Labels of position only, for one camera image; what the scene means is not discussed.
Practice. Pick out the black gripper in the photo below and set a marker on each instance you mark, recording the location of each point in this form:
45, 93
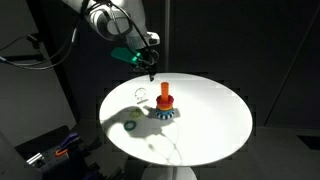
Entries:
146, 58

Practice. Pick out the orange stacking post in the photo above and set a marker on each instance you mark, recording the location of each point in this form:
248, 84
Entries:
164, 89

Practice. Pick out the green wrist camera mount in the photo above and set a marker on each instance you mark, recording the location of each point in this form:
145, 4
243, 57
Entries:
123, 54

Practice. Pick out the white table pedestal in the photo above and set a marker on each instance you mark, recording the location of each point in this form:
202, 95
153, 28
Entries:
168, 173

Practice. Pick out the grey vertical background pole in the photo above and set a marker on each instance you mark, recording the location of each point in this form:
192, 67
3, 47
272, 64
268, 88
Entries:
167, 36

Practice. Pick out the silver metal block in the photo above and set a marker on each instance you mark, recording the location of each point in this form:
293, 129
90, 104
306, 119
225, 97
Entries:
34, 158

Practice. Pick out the black white checkered base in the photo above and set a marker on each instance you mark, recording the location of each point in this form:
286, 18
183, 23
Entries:
164, 116

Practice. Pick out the black equipment box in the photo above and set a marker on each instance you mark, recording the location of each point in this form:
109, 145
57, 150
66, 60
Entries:
50, 140

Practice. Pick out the purple tool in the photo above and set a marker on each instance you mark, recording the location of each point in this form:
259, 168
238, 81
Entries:
70, 138

